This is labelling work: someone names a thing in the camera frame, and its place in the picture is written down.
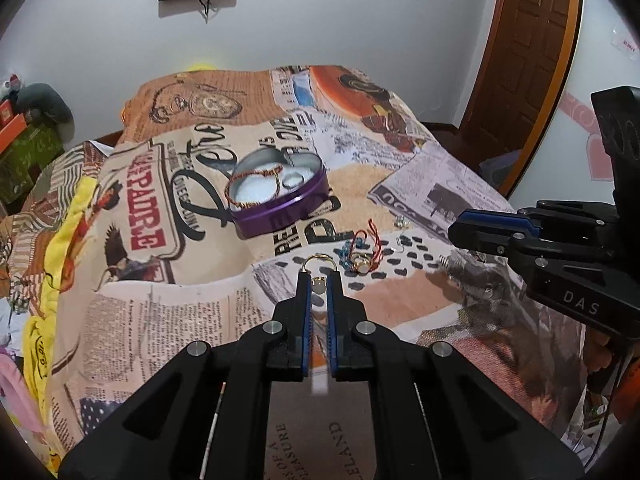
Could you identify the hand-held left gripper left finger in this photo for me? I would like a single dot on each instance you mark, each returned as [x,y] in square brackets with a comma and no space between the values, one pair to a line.
[306,310]

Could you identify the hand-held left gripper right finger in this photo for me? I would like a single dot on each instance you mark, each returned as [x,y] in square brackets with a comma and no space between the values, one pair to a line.
[332,310]

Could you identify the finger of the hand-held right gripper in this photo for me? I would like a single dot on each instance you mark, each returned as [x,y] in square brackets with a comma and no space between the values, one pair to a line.
[495,221]
[480,240]

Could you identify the purple heart-shaped tin box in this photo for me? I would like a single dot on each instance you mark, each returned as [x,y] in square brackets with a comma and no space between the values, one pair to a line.
[280,210]

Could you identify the person's right hand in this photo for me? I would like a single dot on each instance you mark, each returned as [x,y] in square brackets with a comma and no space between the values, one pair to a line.
[600,352]

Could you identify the small silver earring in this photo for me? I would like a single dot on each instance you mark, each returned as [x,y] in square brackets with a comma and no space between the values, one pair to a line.
[397,245]
[401,220]

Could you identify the newspaper print blanket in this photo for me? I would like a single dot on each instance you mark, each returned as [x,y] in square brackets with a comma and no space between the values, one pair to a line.
[200,300]

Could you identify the brown wooden door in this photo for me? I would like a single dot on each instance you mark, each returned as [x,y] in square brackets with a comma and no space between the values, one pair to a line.
[525,50]

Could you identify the yellow cloth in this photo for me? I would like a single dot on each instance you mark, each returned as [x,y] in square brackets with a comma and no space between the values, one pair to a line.
[85,200]

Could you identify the green patterned box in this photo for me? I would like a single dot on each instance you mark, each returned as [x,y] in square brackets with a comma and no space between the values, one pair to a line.
[27,160]

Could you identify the grey plush toy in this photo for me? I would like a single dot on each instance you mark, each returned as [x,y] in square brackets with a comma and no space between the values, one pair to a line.
[42,102]

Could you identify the orange box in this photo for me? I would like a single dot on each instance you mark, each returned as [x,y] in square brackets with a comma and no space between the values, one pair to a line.
[12,127]

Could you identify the pink heart wall sticker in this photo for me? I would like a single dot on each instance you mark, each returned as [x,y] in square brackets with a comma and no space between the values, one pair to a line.
[597,152]

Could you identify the small wall label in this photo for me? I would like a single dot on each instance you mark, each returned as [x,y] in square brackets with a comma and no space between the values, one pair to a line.
[626,44]

